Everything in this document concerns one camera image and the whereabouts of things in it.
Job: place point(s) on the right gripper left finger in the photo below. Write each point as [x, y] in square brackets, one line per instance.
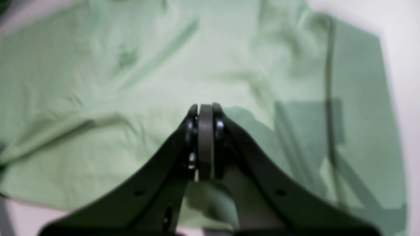
[148, 203]

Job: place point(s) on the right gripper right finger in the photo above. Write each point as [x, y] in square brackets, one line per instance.
[268, 202]

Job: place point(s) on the light green T-shirt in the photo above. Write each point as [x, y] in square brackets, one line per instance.
[90, 93]

